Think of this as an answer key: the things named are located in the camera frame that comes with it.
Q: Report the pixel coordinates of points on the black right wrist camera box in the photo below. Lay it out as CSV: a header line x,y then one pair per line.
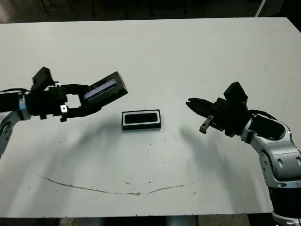
x,y
236,93

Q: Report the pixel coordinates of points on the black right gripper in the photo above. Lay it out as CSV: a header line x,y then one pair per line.
x,y
232,120

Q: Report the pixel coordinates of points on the grey cylindrical leg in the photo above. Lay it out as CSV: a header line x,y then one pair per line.
x,y
184,221
105,221

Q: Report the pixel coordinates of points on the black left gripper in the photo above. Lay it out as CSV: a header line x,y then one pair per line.
x,y
44,103

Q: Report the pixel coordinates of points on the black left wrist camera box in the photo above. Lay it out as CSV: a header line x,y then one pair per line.
x,y
42,78

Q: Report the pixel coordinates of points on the white slanted pole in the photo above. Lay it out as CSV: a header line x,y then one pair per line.
x,y
259,8

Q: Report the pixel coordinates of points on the black box lid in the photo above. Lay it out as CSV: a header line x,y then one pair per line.
x,y
110,93

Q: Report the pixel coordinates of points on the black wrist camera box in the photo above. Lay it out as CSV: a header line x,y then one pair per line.
x,y
236,93
42,78

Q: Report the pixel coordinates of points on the dark metal chair leg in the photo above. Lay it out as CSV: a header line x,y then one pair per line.
x,y
44,4
92,8

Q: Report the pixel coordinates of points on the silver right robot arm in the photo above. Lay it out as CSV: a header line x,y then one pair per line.
x,y
282,155

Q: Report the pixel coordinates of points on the black box base white insert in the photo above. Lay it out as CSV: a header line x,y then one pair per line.
x,y
141,128

